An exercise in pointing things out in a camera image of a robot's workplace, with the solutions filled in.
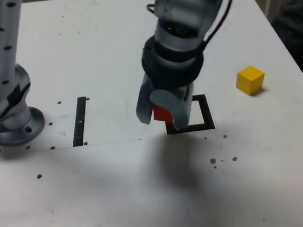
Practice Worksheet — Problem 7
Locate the black tape square outline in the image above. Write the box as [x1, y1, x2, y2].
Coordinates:
[162, 93, 216, 136]

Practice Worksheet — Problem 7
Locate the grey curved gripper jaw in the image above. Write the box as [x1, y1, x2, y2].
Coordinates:
[132, 73, 160, 126]
[148, 82, 199, 134]

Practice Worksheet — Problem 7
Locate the black tape strip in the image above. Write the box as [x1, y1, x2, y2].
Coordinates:
[68, 96, 91, 148]

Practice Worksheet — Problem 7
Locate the yellow cube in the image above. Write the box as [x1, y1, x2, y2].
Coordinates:
[234, 64, 267, 98]

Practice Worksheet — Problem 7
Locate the red cube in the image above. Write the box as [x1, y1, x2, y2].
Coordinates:
[152, 103, 175, 124]

